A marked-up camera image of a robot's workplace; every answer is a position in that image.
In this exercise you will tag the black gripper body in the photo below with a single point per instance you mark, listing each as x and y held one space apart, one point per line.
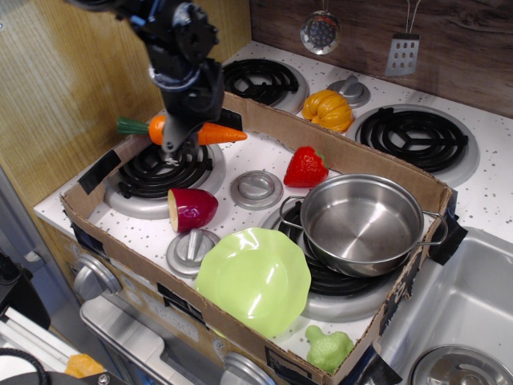
191 102

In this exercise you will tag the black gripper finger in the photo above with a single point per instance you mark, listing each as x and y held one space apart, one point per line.
171 159
190 146

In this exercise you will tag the orange toy carrot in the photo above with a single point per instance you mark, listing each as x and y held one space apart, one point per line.
209 133

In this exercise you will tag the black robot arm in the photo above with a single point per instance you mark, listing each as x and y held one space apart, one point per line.
178 39

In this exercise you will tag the light green plastic plate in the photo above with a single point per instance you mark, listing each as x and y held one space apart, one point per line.
258 276

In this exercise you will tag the front left black burner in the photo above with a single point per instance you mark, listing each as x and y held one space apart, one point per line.
139 189

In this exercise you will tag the black burner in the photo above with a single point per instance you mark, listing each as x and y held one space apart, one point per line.
425 137
269 82
139 189
333 297

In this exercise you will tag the purple toy onion half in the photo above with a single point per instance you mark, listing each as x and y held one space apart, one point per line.
190 208

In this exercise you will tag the centre silver stove knob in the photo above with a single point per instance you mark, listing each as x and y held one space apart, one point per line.
256 190

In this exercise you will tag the silver stove knob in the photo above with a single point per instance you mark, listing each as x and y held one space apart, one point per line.
186 252
256 190
352 90

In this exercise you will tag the front silver stove knob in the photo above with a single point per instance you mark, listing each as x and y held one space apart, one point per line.
186 252

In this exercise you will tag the back left black burner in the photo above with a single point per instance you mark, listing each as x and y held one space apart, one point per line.
269 82

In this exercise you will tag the brown cardboard fence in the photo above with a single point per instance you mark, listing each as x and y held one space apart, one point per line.
342 155

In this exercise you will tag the red toy strawberry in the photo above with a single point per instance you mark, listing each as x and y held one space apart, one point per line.
306 169

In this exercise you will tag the yellow toy pumpkin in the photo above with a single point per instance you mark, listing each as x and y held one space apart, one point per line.
328 109

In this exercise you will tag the silver oven front knob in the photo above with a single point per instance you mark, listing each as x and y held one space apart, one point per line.
94 279

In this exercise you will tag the silver oven knob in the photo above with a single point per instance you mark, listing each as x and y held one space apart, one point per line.
94 279
240 370

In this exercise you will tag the hanging metal strainer ladle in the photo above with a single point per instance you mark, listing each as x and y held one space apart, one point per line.
321 31

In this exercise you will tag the back silver stove knob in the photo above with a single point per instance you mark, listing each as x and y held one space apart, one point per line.
352 90

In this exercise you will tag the front right black burner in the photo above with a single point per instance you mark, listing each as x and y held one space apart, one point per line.
333 297

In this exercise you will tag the stainless steel pot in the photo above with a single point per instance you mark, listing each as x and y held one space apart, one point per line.
362 225

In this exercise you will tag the hanging metal slotted spatula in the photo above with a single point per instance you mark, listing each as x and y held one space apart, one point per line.
404 47

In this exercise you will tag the orange object bottom left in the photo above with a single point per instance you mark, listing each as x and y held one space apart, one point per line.
82 365

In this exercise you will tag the green toy broccoli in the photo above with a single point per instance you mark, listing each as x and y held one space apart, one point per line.
327 351

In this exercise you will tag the back right black burner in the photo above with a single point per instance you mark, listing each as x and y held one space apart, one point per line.
425 137

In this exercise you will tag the stainless steel sink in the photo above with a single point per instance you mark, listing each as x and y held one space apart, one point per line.
465 301

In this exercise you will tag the silver sink drain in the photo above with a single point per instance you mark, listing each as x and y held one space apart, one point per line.
456 364

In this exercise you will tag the silver oven door handle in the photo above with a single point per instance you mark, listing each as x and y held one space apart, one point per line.
132 339

